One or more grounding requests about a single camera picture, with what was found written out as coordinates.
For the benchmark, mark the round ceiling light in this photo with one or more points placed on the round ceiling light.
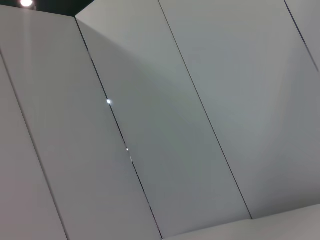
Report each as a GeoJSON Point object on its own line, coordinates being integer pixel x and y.
{"type": "Point", "coordinates": [26, 2]}

